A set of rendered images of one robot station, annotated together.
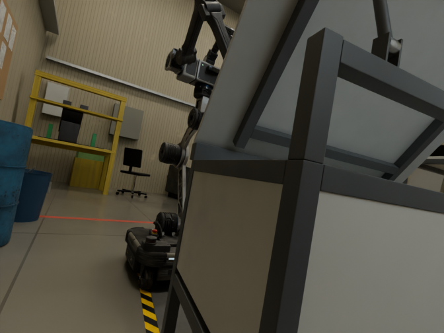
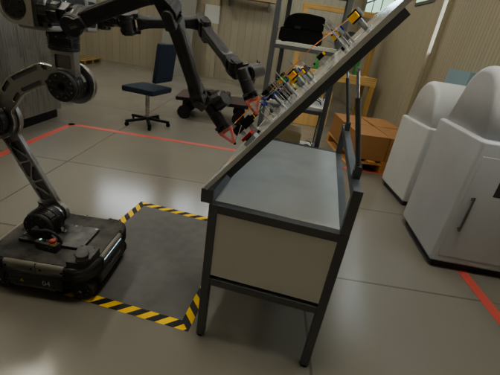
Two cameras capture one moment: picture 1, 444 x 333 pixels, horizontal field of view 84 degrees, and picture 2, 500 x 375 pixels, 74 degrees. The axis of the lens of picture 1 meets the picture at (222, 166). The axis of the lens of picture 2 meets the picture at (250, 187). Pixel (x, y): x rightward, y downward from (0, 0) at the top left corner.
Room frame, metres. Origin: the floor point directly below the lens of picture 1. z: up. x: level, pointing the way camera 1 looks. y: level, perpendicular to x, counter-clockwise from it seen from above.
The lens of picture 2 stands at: (0.13, 1.09, 1.48)
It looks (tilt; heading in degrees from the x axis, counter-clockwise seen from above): 25 degrees down; 301
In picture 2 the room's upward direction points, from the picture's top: 9 degrees clockwise
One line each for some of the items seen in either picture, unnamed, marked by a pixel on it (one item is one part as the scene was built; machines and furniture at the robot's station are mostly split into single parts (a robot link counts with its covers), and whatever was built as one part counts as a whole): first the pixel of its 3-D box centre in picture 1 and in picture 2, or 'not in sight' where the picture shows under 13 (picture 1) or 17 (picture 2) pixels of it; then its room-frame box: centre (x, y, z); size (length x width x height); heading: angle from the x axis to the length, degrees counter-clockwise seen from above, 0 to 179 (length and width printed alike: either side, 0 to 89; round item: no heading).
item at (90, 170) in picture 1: (74, 138); not in sight; (5.20, 3.17, 1.02); 1.58 x 1.41 x 2.04; 121
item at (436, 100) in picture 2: not in sight; (431, 144); (0.37, -3.01, 0.65); 0.70 x 0.57 x 1.30; 121
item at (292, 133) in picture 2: not in sight; (282, 137); (1.31, -1.25, 0.76); 0.30 x 0.21 x 0.20; 26
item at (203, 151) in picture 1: (314, 176); (240, 155); (1.14, -0.43, 0.83); 1.18 x 0.06 x 0.06; 112
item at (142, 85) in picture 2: not in sight; (149, 85); (4.08, -2.21, 0.59); 0.69 x 0.65 x 1.18; 37
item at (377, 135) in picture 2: not in sight; (369, 141); (1.24, -4.01, 0.25); 1.42 x 1.05 x 0.49; 121
